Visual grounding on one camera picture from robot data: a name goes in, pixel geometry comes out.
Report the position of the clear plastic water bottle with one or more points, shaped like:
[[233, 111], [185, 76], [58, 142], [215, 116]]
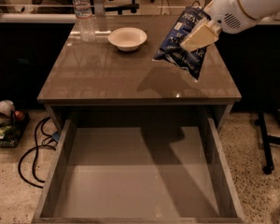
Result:
[[85, 21]]

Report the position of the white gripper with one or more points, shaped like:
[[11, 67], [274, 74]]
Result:
[[228, 7]]

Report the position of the grey counter cabinet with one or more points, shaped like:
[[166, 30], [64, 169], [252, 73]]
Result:
[[99, 74]]

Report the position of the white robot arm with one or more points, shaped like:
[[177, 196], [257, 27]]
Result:
[[258, 9]]

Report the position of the black stand with wheel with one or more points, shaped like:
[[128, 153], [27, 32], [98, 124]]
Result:
[[267, 140]]

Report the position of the basket of assorted items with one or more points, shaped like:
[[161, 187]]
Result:
[[13, 123]]

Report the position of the white ceramic bowl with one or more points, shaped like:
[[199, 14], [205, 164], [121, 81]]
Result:
[[127, 38]]

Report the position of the open grey wooden drawer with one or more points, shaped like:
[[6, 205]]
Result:
[[163, 172]]

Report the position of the blue Kettle chip bag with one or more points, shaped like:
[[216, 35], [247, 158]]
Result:
[[170, 49]]

